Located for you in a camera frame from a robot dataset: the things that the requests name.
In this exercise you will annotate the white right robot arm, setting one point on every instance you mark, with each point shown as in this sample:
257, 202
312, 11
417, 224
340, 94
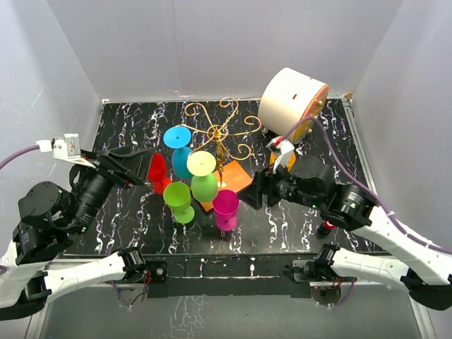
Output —
415, 266

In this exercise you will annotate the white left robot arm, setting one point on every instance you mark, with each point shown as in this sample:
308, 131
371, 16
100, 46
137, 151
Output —
49, 215

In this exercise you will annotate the white cylindrical container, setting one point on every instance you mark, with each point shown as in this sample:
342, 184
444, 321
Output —
288, 98

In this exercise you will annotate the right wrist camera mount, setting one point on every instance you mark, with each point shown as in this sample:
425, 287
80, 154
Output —
283, 149

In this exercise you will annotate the red plastic wine glass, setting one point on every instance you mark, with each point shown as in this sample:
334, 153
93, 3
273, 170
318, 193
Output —
157, 174

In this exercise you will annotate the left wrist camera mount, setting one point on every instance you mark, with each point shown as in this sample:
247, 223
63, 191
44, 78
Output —
65, 147

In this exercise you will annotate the green plastic wine glass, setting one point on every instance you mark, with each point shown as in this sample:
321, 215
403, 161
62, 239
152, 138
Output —
177, 196
204, 184

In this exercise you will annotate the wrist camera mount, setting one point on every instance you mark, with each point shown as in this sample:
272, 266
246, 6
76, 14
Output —
283, 149
65, 147

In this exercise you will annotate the orange plastic wine glass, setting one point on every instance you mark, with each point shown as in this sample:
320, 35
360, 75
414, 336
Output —
291, 161

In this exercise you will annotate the blue plastic wine glass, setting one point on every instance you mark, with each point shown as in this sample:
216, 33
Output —
177, 138

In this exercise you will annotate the red push button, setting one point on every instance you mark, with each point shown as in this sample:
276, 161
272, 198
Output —
325, 228

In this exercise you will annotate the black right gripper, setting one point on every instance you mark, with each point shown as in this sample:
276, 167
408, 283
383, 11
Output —
263, 183

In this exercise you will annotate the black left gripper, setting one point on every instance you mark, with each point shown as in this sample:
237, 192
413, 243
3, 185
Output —
131, 167

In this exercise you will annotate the magenta plastic wine glass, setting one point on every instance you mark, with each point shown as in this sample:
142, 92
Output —
226, 206

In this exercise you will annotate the gold wire wine glass rack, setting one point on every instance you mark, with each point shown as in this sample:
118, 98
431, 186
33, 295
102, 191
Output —
228, 172

